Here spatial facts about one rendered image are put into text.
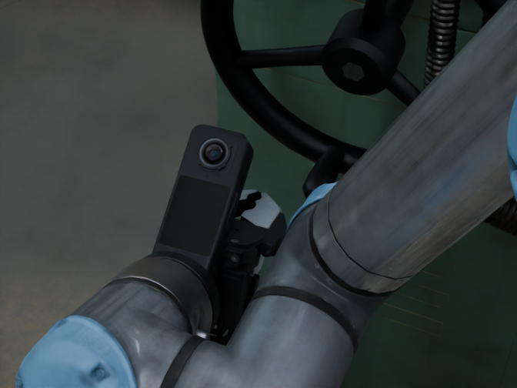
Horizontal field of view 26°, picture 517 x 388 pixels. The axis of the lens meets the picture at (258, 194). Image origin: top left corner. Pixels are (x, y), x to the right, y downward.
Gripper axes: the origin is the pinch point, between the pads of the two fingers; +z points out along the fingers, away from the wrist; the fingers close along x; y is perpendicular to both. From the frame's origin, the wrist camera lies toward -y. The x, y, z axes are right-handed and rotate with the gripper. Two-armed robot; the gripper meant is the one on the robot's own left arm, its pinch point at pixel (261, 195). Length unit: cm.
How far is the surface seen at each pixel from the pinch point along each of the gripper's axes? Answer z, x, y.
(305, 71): 28.2, -5.1, -4.2
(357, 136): 31.5, 1.4, 2.3
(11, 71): 95, -76, 27
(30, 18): 107, -80, 20
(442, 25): 7.1, 10.8, -16.4
